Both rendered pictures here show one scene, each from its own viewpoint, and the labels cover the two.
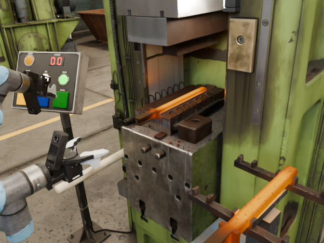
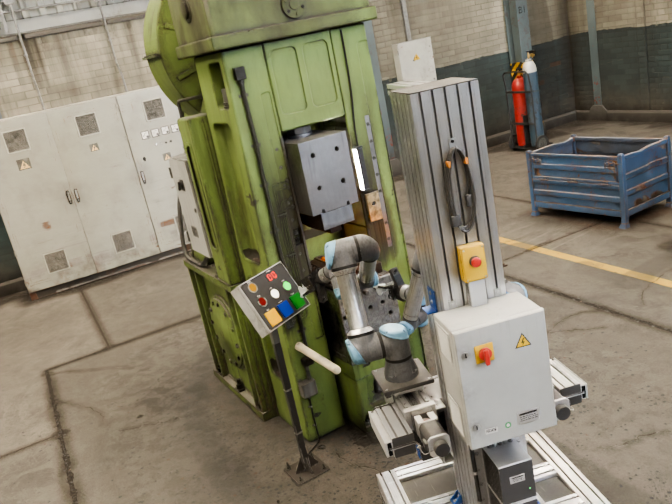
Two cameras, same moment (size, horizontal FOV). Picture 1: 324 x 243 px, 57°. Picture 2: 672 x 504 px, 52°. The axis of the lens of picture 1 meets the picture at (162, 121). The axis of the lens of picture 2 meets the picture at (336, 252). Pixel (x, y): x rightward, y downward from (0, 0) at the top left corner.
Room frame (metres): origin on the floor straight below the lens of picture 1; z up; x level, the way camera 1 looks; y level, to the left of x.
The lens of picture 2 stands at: (-0.15, 3.50, 2.26)
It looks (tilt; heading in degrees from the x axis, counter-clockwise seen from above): 17 degrees down; 291
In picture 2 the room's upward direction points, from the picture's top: 12 degrees counter-clockwise
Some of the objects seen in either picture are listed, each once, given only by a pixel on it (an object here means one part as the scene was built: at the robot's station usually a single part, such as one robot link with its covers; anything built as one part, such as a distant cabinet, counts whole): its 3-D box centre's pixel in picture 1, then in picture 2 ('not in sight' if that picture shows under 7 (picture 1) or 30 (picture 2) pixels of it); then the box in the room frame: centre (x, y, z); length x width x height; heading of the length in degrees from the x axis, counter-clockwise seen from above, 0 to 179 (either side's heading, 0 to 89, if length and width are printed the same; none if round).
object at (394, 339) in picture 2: not in sight; (393, 340); (0.66, 0.92, 0.98); 0.13 x 0.12 x 0.14; 28
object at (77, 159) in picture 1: (79, 157); not in sight; (0.78, 0.26, 1.00); 0.09 x 0.05 x 0.02; 102
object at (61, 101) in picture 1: (61, 100); (297, 301); (1.28, 0.46, 1.01); 0.07 x 0.05 x 0.07; 73
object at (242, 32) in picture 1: (241, 45); (373, 206); (1.00, -0.28, 1.27); 0.09 x 0.02 x 0.17; 48
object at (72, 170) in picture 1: (60, 168); (398, 290); (0.77, 0.32, 0.97); 0.12 x 0.08 x 0.09; 138
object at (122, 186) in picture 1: (127, 188); (307, 387); (1.44, 0.23, 0.36); 0.09 x 0.07 x 0.12; 48
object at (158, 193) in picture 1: (193, 156); (347, 307); (1.24, -0.15, 0.69); 0.56 x 0.38 x 0.45; 138
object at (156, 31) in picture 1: (181, 23); (320, 212); (1.27, -0.10, 1.32); 0.42 x 0.20 x 0.10; 138
